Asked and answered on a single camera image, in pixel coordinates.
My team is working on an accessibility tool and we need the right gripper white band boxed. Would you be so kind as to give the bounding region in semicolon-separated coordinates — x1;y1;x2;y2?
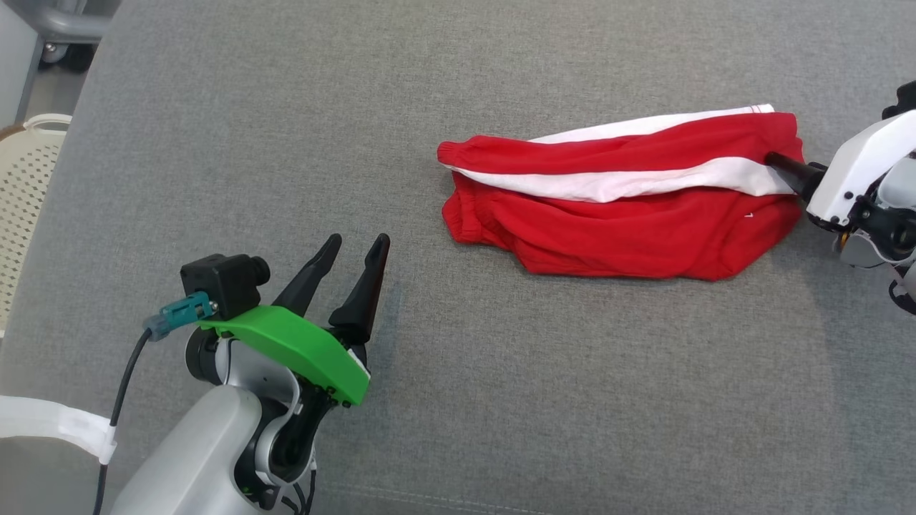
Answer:
764;109;916;270

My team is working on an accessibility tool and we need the white cable sleeve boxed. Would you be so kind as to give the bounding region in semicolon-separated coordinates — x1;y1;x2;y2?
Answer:
0;395;117;466

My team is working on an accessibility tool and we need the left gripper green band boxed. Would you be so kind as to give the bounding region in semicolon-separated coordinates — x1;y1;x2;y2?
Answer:
199;233;392;430

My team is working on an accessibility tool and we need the thin black camera cable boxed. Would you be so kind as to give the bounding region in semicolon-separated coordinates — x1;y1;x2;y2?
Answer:
92;292;217;515

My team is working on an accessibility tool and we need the black caster wheel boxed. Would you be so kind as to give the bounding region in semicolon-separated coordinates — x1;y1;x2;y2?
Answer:
39;41;95;74

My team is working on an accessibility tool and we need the cream perforated laundry basket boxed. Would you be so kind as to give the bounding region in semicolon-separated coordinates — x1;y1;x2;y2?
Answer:
0;113;74;338

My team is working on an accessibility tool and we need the red jersey with white sleeves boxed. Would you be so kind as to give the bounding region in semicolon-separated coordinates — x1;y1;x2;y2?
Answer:
437;104;807;282

